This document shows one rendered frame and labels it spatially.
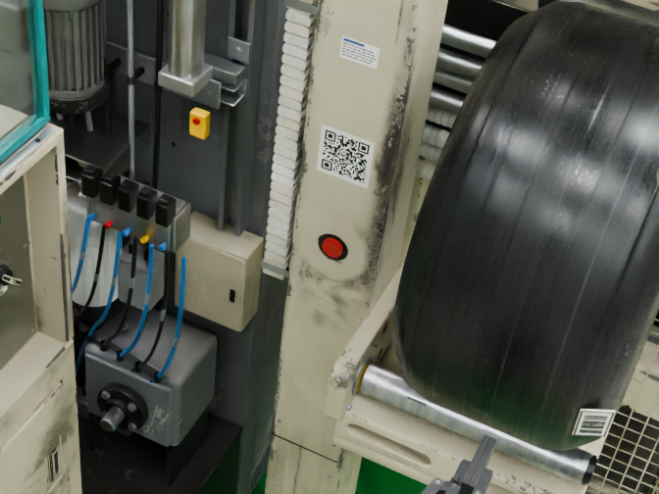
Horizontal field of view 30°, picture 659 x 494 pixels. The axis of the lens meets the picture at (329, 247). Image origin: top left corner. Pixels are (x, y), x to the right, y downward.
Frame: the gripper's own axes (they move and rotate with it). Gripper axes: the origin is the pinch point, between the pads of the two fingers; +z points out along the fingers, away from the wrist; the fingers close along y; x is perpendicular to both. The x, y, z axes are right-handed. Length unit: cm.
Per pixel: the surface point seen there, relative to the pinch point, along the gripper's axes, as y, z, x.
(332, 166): 33.2, 31.2, -4.1
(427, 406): 12.1, 20.1, 23.1
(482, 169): 11.2, 22.3, -22.0
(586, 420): -9.0, 12.5, 1.4
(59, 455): 61, -1, 43
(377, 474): 31, 63, 121
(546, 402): -4.1, 11.3, -0.7
